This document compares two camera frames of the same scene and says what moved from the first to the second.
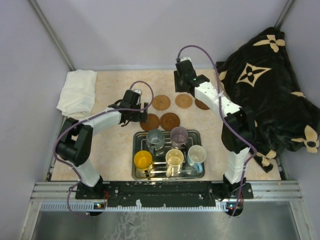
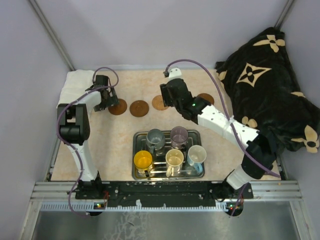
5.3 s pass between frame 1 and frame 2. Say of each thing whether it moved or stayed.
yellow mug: stayed
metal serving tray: stayed
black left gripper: moved
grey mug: stayed
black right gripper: moved
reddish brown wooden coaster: moved
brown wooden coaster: moved
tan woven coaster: stayed
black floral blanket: stayed
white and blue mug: stayed
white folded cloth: stayed
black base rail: stayed
